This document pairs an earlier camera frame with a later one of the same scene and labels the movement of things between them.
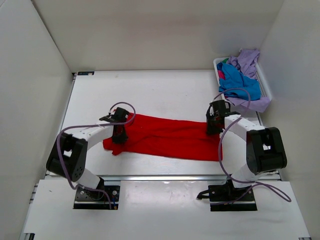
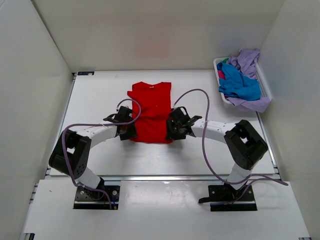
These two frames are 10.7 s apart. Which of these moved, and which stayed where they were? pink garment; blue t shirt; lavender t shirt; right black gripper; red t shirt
Moved: red t shirt; right black gripper
Stayed: pink garment; lavender t shirt; blue t shirt
